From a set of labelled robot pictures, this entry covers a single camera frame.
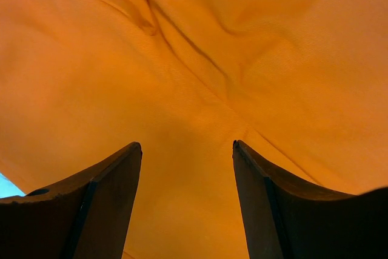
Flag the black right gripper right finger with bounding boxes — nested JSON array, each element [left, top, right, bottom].
[[233, 140, 387, 258]]

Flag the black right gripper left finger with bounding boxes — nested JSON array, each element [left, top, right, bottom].
[[1, 143, 142, 258]]

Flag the orange trousers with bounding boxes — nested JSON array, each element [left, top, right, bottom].
[[1, 0, 387, 258]]

